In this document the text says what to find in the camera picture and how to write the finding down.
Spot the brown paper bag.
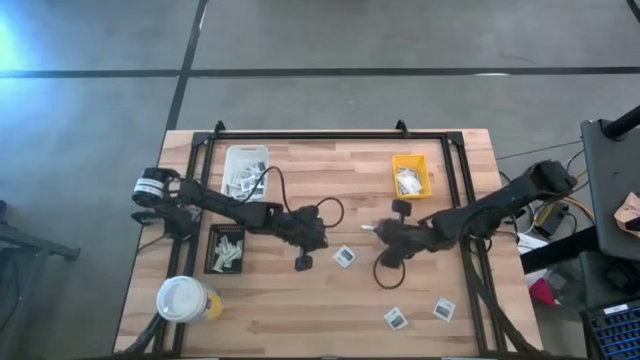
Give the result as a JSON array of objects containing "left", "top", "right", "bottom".
[{"left": 613, "top": 191, "right": 640, "bottom": 239}]

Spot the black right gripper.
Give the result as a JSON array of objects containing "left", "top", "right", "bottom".
[{"left": 373, "top": 218, "right": 427, "bottom": 269}]

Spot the yellow plastic basket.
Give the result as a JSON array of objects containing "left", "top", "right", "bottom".
[{"left": 391, "top": 153, "right": 433, "bottom": 201}]

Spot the black stand base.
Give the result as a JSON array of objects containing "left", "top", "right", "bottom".
[{"left": 0, "top": 198, "right": 82, "bottom": 360}]

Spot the black plastic basket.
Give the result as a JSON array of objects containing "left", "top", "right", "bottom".
[{"left": 203, "top": 223, "right": 246, "bottom": 275}]

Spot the red object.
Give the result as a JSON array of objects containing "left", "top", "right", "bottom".
[{"left": 528, "top": 277, "right": 560, "bottom": 307}]

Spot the black power adapter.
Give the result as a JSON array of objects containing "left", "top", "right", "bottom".
[{"left": 532, "top": 202, "right": 570, "bottom": 240}]

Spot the black table leg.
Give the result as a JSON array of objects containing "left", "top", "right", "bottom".
[{"left": 519, "top": 225, "right": 601, "bottom": 275}]

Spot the yellow floor cable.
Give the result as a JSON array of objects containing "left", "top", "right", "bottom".
[{"left": 532, "top": 168, "right": 597, "bottom": 227}]

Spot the backlit black keyboard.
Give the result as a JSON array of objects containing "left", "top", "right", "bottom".
[{"left": 578, "top": 298, "right": 640, "bottom": 360}]

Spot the white plastic bin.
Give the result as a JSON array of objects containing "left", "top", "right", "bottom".
[{"left": 220, "top": 144, "right": 270, "bottom": 205}]

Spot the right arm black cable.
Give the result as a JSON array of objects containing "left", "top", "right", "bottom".
[{"left": 372, "top": 249, "right": 406, "bottom": 291}]

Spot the white paper sheet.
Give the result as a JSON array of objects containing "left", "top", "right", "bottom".
[{"left": 513, "top": 231, "right": 550, "bottom": 257}]

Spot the thin black floor cable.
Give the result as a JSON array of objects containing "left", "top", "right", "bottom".
[{"left": 494, "top": 139, "right": 584, "bottom": 162}]

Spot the dark grey side table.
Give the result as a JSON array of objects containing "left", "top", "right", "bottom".
[{"left": 579, "top": 118, "right": 640, "bottom": 262}]

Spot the black vertical pole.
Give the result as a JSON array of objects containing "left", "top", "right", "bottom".
[{"left": 601, "top": 103, "right": 640, "bottom": 142}]

